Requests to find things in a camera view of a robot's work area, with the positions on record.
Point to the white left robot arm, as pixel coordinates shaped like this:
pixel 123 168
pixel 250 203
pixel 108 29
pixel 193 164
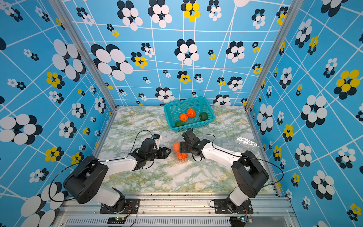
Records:
pixel 85 182

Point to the green circuit board right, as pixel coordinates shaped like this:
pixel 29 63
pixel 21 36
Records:
pixel 238 221

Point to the orange fruit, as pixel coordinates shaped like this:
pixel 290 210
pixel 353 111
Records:
pixel 182 156
pixel 191 113
pixel 176 147
pixel 184 117

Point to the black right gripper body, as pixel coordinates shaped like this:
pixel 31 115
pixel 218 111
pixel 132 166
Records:
pixel 185 149

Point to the aluminium corner post left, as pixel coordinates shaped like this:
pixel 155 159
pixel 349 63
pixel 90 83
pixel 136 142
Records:
pixel 65 18

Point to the green circuit board left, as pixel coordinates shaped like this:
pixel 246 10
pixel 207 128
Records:
pixel 116 220

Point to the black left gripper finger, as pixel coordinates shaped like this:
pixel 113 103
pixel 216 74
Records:
pixel 163 153
pixel 157 139

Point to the aluminium corner post right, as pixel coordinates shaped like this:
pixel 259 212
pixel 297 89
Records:
pixel 292 13

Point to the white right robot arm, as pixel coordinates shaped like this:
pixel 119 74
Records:
pixel 249 173

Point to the teal plastic basket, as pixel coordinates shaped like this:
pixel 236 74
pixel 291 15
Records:
pixel 174 109

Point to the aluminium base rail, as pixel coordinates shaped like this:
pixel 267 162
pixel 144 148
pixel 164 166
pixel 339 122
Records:
pixel 181 210

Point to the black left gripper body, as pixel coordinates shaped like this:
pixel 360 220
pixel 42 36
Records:
pixel 153 156

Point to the aluminium corner post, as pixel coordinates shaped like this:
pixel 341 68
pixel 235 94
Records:
pixel 292 13
pixel 65 18

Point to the green fruit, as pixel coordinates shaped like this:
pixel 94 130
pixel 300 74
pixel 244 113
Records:
pixel 203 116
pixel 179 124

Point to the green circuit board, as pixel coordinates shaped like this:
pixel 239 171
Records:
pixel 116 220
pixel 238 221

